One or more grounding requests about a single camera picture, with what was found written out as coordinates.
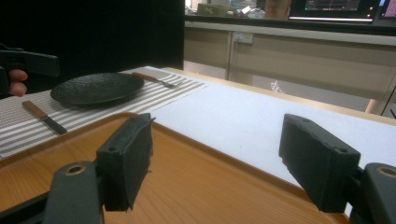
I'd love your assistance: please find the black textured plate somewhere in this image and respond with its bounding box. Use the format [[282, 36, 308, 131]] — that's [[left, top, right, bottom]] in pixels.
[[49, 72, 146, 106]]

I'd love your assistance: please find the wooden-handled fork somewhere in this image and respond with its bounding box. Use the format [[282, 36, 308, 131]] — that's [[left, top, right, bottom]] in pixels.
[[131, 71, 182, 90]]

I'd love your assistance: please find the green box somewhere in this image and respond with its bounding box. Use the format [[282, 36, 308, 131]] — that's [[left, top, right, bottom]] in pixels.
[[196, 2, 238, 18]]

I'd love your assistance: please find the striped placemat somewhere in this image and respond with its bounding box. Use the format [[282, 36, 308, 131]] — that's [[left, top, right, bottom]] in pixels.
[[0, 65, 209, 161]]

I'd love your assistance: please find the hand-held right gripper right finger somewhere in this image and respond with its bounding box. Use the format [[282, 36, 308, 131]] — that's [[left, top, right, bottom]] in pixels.
[[277, 113, 362, 214]]

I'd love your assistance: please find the white wall socket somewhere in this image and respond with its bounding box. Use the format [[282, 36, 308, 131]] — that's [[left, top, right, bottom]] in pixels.
[[232, 31, 254, 45]]

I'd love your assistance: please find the brown paper bag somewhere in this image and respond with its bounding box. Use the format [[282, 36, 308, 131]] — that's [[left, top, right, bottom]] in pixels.
[[263, 0, 292, 21]]

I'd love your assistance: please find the clear plastic wrapper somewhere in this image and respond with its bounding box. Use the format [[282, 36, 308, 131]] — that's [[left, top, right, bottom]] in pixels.
[[270, 79, 285, 94]]

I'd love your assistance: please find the monitor with pink screen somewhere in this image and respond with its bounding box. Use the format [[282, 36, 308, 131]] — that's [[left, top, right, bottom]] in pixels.
[[378, 0, 396, 20]]

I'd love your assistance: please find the black curtain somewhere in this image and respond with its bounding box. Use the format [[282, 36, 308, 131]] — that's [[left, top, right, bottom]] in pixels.
[[0, 0, 187, 95]]

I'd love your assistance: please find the wooden-handled knife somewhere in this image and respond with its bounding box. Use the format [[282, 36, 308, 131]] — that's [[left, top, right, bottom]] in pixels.
[[21, 100, 68, 136]]

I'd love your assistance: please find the beige counter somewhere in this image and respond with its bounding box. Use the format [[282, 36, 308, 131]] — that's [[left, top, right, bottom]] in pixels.
[[183, 14, 396, 119]]

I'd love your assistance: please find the wooden tray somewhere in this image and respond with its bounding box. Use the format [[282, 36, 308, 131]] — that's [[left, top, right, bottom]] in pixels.
[[0, 111, 351, 224]]

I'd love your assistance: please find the large black monitor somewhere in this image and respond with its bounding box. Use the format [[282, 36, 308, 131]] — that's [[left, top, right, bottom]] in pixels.
[[289, 0, 381, 23]]

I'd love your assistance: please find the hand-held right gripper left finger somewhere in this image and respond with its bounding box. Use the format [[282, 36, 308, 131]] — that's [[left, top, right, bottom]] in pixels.
[[95, 112, 156, 213]]

